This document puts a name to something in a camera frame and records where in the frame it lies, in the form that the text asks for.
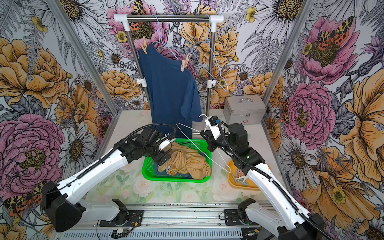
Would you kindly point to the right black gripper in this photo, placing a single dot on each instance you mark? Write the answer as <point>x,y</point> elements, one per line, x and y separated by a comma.
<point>211,143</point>

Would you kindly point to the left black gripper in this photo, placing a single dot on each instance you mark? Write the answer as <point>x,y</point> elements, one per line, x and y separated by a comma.
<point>160,155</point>

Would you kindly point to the tan t-shirt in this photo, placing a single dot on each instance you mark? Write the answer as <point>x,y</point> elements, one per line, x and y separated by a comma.
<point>186,161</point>

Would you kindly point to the slate blue t-shirt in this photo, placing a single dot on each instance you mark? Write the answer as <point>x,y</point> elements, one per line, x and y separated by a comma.
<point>164,173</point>

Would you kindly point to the white clothespin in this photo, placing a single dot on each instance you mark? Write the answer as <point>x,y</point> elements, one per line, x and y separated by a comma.
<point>242,180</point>

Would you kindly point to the dark navy t-shirt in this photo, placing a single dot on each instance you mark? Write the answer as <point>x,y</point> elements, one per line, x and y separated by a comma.
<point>174,97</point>

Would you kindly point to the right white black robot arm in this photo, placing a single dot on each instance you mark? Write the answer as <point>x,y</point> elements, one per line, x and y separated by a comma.
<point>264,180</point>

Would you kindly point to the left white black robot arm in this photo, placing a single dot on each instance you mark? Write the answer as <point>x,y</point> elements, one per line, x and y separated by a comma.
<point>63,202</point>

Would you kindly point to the green perforated plastic basket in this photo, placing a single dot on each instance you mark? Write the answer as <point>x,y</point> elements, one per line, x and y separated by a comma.
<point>148,167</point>

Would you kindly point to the yellow plastic tray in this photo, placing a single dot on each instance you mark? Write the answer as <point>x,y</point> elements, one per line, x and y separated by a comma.
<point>231,178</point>

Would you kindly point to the silver metal case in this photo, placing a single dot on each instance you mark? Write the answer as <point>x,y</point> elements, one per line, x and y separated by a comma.
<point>246,110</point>

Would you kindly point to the metal clothes rack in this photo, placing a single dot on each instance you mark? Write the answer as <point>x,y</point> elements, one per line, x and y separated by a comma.
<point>212,20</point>

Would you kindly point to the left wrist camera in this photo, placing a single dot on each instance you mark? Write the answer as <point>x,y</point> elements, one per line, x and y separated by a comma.
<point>165,143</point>

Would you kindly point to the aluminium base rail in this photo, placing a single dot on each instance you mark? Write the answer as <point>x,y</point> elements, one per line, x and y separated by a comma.
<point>205,221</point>

